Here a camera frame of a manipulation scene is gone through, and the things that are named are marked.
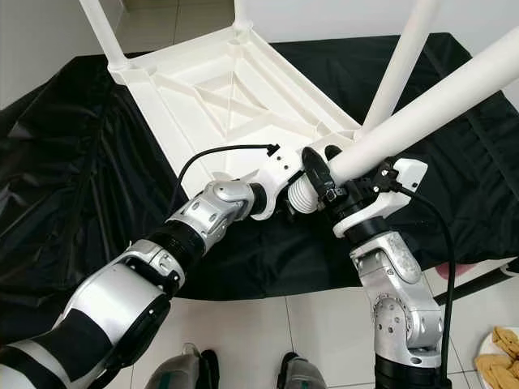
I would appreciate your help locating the white plastic table leg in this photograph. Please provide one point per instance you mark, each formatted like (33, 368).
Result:
(104, 32)
(430, 109)
(242, 12)
(401, 65)

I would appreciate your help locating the white plastic table top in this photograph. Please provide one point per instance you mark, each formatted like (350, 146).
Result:
(211, 105)

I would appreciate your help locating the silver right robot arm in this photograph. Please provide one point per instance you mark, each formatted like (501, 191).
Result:
(405, 300)

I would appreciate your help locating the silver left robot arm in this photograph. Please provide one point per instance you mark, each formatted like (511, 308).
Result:
(130, 300)

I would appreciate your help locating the black metal stand leg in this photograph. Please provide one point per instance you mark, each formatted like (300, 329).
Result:
(486, 284)

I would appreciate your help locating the black table cloth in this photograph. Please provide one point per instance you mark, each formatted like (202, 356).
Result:
(65, 203)

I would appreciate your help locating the grey right robot foot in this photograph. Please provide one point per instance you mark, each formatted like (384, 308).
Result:
(302, 373)

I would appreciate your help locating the grey robot foot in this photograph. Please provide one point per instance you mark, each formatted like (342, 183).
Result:
(302, 373)
(178, 371)

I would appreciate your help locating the white round plate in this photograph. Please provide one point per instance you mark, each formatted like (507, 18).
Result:
(482, 348)

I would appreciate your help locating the grey left robot foot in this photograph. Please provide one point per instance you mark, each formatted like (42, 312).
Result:
(178, 371)

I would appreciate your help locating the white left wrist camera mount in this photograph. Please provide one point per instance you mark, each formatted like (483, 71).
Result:
(280, 170)

